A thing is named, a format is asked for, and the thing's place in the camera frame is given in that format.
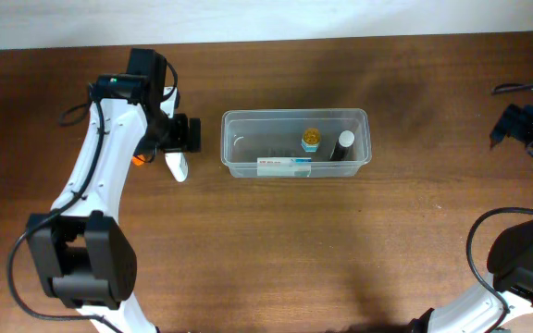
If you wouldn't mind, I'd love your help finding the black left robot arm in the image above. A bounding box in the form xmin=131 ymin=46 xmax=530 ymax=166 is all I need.
xmin=13 ymin=48 xmax=201 ymax=332

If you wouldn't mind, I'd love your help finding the clear plastic container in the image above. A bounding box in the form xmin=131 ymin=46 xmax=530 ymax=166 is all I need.
xmin=220 ymin=108 xmax=372 ymax=178

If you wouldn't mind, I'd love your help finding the white spray bottle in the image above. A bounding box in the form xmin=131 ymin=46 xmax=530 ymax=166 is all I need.
xmin=165 ymin=153 xmax=189 ymax=182

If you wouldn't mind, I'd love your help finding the small jar gold lid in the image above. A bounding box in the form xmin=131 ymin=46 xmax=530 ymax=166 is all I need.
xmin=301 ymin=128 xmax=321 ymax=153

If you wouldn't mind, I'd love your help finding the orange tube white cap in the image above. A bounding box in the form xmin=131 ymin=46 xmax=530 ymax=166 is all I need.
xmin=131 ymin=155 xmax=145 ymax=167

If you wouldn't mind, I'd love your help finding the dark bottle white cap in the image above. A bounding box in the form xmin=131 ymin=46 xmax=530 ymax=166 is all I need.
xmin=329 ymin=130 xmax=355 ymax=162

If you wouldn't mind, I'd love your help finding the white green medicine box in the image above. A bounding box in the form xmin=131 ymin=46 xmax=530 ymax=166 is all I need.
xmin=257 ymin=157 xmax=312 ymax=178

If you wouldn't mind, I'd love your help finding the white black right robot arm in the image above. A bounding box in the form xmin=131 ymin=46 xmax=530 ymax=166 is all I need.
xmin=405 ymin=83 xmax=533 ymax=333

